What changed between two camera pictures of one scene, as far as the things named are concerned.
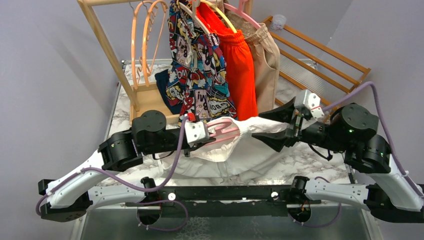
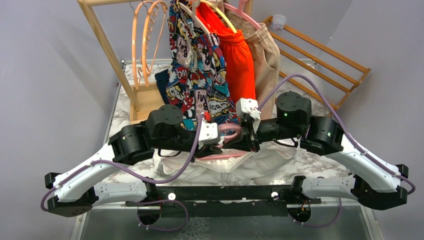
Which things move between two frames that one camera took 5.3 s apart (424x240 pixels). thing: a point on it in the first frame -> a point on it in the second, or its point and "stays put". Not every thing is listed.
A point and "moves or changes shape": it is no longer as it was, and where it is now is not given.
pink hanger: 224,132 moves or changes shape
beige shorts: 266,58 stays put
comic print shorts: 195,81 stays put
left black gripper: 193,146 -> 208,149
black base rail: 241,201 stays put
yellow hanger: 232,26 stays put
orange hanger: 133,40 stays put
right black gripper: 284,113 -> 247,142
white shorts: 243,154 moves or changes shape
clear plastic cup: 278,22 stays put
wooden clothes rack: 145,97 stays put
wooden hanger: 195,3 stays put
